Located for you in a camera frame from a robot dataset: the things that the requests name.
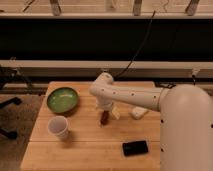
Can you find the red chili pepper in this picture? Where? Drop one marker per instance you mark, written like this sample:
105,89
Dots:
104,118

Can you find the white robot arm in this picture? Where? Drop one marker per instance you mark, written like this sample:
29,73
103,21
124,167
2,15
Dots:
186,120

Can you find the white soap bar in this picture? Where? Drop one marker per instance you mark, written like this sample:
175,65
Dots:
138,112

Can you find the green ceramic bowl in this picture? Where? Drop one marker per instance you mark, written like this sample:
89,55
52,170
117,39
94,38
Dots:
62,100

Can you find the white paper cup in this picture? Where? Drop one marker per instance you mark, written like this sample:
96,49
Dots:
59,127

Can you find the black smartphone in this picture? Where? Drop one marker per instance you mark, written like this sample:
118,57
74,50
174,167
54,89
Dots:
135,148

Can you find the black office chair base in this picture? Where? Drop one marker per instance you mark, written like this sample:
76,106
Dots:
5,117

